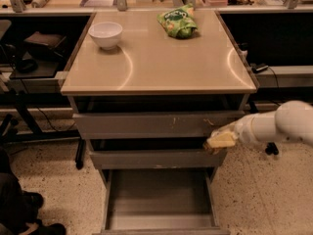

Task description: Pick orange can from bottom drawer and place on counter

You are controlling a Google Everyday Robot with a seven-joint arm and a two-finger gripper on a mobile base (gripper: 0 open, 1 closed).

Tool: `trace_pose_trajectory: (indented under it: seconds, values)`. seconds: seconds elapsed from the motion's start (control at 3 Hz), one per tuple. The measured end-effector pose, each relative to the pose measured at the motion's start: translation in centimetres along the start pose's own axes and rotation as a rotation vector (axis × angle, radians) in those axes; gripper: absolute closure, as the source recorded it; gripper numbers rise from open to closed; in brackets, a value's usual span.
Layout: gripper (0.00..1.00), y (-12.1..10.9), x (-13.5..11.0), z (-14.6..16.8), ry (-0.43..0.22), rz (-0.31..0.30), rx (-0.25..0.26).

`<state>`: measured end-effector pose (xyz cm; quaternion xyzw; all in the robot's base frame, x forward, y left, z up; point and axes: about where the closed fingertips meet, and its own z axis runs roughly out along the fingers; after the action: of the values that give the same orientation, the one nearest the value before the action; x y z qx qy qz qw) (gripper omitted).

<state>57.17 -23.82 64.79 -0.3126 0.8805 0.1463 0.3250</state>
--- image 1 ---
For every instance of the small black device with cable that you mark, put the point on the small black device with cable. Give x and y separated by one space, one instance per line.
258 68

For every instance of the dark trouser leg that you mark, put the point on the dark trouser leg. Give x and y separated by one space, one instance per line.
17 207

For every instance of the grey drawer cabinet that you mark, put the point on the grey drawer cabinet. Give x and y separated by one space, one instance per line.
150 71

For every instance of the orange soda can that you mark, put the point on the orange soda can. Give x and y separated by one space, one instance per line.
210 150

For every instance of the grey top drawer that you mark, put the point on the grey top drawer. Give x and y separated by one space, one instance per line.
152 125

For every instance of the black shoe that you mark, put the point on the black shoe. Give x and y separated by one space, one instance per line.
38 228

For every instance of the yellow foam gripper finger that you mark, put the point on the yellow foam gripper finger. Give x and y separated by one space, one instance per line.
221 139

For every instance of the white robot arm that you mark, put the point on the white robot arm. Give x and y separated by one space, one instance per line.
291 122

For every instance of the grey open bottom drawer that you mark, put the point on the grey open bottom drawer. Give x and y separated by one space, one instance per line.
159 202

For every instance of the white ceramic bowl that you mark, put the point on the white ceramic bowl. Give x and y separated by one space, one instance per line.
106 35

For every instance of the grey middle drawer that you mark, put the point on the grey middle drawer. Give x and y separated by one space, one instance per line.
157 159

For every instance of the green chip bag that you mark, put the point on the green chip bag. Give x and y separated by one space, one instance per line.
179 23

